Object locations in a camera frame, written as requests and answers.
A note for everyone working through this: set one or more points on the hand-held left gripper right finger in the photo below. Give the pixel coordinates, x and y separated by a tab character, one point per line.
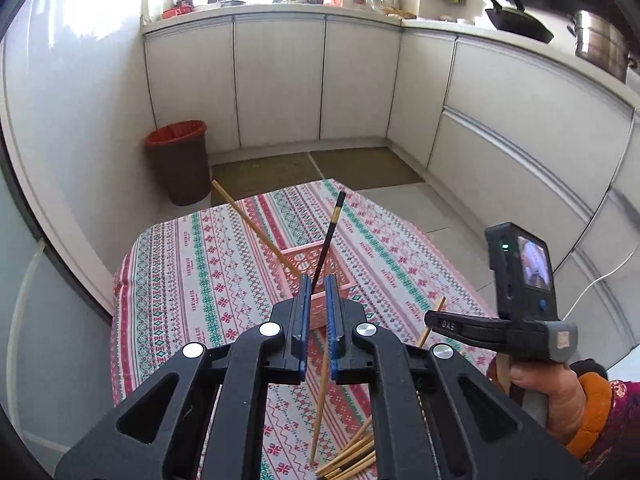
332	320

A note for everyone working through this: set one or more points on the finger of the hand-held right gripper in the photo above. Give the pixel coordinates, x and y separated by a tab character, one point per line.
460	330

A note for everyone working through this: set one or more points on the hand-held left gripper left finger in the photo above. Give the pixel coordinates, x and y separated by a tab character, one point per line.
302	320

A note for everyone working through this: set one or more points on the wooden chopstick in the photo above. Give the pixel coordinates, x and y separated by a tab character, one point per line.
320	410
434	317
250	224

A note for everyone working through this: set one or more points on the pink plastic basket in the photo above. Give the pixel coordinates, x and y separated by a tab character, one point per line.
300	261

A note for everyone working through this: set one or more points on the black chopstick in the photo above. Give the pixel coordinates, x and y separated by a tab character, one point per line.
330	239

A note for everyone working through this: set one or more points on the person's right forearm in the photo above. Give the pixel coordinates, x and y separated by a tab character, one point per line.
617	430

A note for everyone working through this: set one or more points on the person's right hand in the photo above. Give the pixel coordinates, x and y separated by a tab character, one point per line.
550	400

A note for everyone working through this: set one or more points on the patterned striped tablecloth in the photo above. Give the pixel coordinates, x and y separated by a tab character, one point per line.
210	280

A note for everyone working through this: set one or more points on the brown floor mat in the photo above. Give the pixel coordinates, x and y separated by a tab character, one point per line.
260	175
370	167

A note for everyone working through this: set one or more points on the white cabinet under stove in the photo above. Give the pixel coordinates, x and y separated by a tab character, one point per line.
510	125

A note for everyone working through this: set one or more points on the brown trash bin red bag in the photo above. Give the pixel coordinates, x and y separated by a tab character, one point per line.
180	165

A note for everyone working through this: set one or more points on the white cabinet under window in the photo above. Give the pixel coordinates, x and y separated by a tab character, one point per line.
280	80

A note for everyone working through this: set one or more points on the stainless steel pot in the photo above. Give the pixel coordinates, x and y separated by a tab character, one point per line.
600	45

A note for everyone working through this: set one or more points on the frosted glass sliding door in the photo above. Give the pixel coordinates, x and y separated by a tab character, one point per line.
30	310

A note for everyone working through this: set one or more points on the black wok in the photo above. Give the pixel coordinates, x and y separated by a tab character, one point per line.
520	22

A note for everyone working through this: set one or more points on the brown food tray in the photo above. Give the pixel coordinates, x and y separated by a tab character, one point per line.
400	12

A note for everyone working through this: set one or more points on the red cooking pot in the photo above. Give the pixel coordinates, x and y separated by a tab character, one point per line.
177	11

